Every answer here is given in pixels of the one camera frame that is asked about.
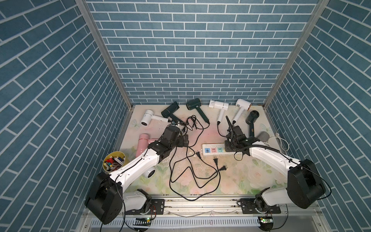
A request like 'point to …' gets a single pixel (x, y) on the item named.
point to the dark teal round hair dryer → (250, 120)
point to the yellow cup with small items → (113, 161)
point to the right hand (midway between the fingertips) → (228, 145)
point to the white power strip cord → (280, 137)
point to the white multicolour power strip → (215, 149)
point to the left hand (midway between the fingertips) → (184, 136)
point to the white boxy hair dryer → (223, 106)
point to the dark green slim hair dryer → (169, 111)
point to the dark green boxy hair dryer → (196, 103)
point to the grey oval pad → (263, 136)
